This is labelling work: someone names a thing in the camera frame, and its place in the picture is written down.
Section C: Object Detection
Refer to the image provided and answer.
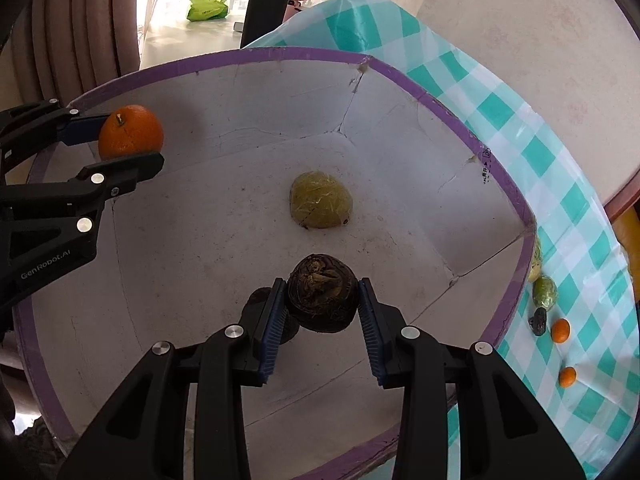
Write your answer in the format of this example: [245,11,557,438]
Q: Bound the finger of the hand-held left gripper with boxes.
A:
[0,101,110,176]
[0,152,165,241]

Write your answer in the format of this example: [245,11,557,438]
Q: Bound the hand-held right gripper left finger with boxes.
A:
[54,277,290,480]

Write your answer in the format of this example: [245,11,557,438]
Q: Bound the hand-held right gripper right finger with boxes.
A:
[356,276,586,480]

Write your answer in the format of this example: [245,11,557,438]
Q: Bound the large orange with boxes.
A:
[98,105,164,161]

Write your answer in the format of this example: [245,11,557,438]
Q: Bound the dark brown wrinkled mangosteen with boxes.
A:
[286,254,360,333]

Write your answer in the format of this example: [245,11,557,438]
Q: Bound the purple-rimmed white cardboard box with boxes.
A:
[12,46,537,480]

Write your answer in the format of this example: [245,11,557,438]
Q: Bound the plastic-wrapped green lime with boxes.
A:
[532,276,557,309]

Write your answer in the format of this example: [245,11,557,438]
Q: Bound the plastic-wrapped orange fruit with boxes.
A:
[527,237,543,282]

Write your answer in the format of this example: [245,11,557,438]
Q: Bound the brown pleated curtain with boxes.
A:
[10,0,151,111]

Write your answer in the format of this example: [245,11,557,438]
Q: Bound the plastic-wrapped yellow pear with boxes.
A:
[289,171,354,230]

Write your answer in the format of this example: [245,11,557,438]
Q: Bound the green plastic bag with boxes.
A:
[187,0,230,22]

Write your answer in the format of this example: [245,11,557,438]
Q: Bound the black cylinder column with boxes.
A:
[240,0,300,50]

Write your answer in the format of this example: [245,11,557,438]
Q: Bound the teal white checked tablecloth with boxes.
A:
[242,0,633,480]

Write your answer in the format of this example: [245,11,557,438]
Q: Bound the red-brown door frame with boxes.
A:
[602,177,640,222]

